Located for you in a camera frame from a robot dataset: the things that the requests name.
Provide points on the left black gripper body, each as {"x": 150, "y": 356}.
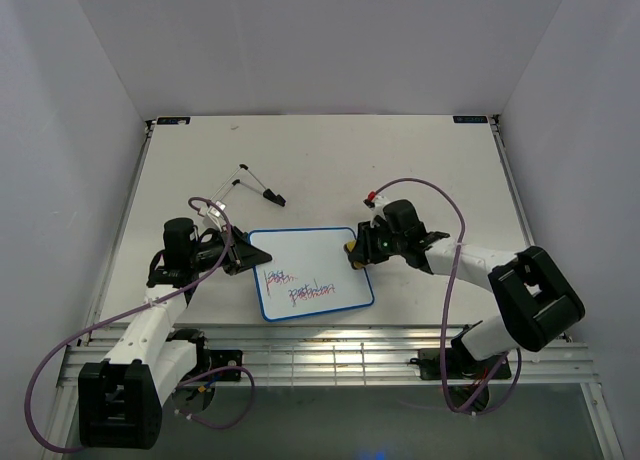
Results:
{"x": 207, "y": 256}

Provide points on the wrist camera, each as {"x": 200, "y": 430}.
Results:
{"x": 376, "y": 204}
{"x": 212, "y": 215}

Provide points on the corner label sticker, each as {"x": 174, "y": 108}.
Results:
{"x": 173, "y": 121}
{"x": 470, "y": 119}

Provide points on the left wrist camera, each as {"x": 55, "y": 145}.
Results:
{"x": 212, "y": 215}

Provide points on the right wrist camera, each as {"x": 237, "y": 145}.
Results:
{"x": 376, "y": 204}

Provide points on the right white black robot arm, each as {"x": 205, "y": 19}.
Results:
{"x": 536, "y": 302}

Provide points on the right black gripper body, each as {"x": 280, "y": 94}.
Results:
{"x": 390, "y": 244}

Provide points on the right corner label sticker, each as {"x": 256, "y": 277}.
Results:
{"x": 470, "y": 119}

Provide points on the aluminium frame rail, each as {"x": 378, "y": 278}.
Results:
{"x": 297, "y": 356}

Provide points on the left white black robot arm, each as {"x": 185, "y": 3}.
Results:
{"x": 121, "y": 397}

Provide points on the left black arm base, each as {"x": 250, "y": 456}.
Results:
{"x": 214, "y": 359}

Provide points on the black wire easel stand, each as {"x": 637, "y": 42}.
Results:
{"x": 257, "y": 187}

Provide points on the blue framed whiteboard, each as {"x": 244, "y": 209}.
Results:
{"x": 309, "y": 273}

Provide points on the left corner label sticker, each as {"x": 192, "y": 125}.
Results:
{"x": 173, "y": 121}

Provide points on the yellow whiteboard eraser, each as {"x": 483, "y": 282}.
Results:
{"x": 350, "y": 250}

